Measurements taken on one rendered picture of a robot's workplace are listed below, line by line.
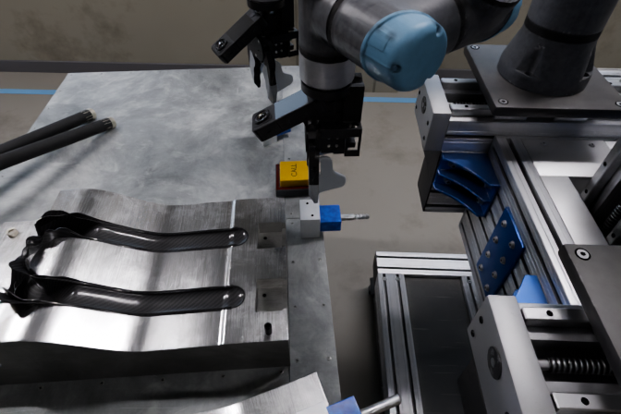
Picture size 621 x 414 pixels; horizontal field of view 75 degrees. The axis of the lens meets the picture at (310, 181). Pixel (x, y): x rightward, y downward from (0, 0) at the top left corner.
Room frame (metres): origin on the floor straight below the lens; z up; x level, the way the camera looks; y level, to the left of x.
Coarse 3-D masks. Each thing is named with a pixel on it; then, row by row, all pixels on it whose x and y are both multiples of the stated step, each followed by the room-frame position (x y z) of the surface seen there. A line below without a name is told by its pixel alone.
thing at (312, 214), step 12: (300, 204) 0.51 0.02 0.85; (312, 204) 0.51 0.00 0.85; (300, 216) 0.48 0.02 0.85; (312, 216) 0.48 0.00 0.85; (324, 216) 0.49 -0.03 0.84; (336, 216) 0.49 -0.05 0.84; (348, 216) 0.50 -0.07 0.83; (360, 216) 0.50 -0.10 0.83; (300, 228) 0.47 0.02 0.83; (312, 228) 0.47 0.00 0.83; (324, 228) 0.48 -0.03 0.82; (336, 228) 0.48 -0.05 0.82
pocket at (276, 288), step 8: (256, 280) 0.33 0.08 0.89; (264, 280) 0.33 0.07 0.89; (272, 280) 0.33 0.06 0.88; (280, 280) 0.33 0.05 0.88; (256, 288) 0.31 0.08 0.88; (264, 288) 0.33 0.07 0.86; (272, 288) 0.33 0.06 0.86; (280, 288) 0.33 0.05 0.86; (256, 296) 0.30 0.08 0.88; (264, 296) 0.32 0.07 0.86; (272, 296) 0.31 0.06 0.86; (280, 296) 0.31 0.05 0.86; (256, 304) 0.29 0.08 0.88; (264, 304) 0.30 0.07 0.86; (272, 304) 0.30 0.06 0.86; (280, 304) 0.30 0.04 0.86
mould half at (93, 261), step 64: (64, 192) 0.46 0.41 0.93; (0, 256) 0.39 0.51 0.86; (64, 256) 0.34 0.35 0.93; (128, 256) 0.36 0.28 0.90; (192, 256) 0.37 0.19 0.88; (256, 256) 0.37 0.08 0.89; (0, 320) 0.24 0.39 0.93; (64, 320) 0.25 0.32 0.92; (128, 320) 0.26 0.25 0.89; (192, 320) 0.26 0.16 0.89; (256, 320) 0.26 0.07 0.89; (0, 384) 0.21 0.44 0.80
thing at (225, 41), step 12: (252, 12) 0.78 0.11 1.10; (240, 24) 0.76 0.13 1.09; (252, 24) 0.75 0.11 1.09; (264, 24) 0.76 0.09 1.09; (228, 36) 0.75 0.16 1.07; (240, 36) 0.73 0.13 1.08; (252, 36) 0.74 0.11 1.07; (216, 48) 0.73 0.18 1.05; (228, 48) 0.72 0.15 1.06; (240, 48) 0.73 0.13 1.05; (228, 60) 0.72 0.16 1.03
